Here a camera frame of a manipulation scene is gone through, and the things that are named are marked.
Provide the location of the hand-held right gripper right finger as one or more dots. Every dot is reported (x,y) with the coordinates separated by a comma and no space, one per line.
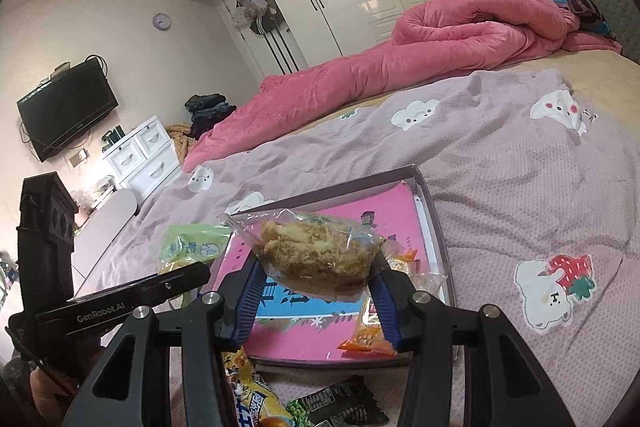
(387,307)

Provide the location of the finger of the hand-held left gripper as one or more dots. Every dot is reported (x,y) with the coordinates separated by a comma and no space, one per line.
(175,282)

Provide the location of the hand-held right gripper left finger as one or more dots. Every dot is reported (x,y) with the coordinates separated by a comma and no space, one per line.
(250,302)

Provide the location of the large orange snack packet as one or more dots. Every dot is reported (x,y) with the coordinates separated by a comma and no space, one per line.
(367,334)

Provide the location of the light green pastry packet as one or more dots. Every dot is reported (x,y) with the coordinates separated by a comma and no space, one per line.
(195,249)

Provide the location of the clear cake packet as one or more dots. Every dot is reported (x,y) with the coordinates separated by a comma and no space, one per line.
(315,257)

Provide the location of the dark shallow cardboard box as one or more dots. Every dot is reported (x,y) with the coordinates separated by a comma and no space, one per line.
(440,247)

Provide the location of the yellow snack packet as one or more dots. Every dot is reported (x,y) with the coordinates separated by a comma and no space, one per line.
(245,387)

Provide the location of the black green pea packet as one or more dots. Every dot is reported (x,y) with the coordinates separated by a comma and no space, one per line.
(340,402)

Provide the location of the person's left hand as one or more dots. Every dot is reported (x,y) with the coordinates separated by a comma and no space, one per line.
(47,399)

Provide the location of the clutter of small bottles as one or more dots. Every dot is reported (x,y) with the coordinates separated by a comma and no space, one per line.
(92,197)

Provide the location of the pink book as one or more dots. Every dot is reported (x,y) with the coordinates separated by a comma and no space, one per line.
(400,212)

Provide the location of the white drawer cabinet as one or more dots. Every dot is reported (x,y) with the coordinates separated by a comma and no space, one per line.
(150,157)

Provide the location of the dark green bottles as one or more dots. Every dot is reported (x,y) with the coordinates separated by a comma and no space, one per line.
(112,136)

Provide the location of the tan plush cloth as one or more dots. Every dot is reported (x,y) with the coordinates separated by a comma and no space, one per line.
(179,141)

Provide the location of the pile of dark clothes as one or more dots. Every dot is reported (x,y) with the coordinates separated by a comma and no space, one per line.
(207,112)

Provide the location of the white door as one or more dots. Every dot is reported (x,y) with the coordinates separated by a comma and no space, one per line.
(240,47)

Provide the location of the pink quilt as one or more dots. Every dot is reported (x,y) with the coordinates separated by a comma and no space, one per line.
(400,57)

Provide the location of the hanging bags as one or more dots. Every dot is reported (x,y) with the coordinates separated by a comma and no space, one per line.
(252,7)

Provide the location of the beige bed sheet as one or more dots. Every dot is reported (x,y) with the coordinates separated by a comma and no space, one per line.
(610,77)

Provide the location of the dark striped clothes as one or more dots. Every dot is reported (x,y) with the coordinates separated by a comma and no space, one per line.
(580,9)

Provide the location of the wall power socket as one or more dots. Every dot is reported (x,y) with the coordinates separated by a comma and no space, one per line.
(78,157)

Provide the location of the black wall television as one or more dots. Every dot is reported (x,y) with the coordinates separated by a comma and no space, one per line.
(67,112)

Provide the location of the purple wall clock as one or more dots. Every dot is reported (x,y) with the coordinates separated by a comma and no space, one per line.
(161,21)

